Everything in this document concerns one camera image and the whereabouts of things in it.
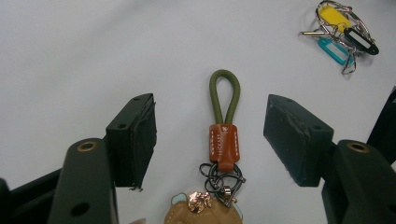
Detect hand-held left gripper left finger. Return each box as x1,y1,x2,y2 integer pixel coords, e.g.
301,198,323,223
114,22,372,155
47,92,158,224

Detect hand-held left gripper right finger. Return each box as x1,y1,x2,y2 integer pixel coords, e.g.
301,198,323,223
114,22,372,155
263,93,396,224

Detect green rope brown leather keychain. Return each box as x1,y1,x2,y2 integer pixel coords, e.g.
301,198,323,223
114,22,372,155
208,68,241,173

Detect black metal key rings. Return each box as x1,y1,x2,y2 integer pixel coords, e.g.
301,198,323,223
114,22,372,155
199,161,247,209

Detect black key tag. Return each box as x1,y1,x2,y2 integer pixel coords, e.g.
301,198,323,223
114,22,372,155
343,27,380,56

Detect teal key tag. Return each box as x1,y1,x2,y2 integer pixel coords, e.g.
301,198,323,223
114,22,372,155
317,37,354,66

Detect silver metal key ring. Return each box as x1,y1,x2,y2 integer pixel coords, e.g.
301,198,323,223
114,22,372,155
299,0,375,76

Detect tan leather key case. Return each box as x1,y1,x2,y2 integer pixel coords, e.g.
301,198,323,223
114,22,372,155
163,191,244,224

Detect yellow key tag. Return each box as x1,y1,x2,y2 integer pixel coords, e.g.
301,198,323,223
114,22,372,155
318,5,352,34

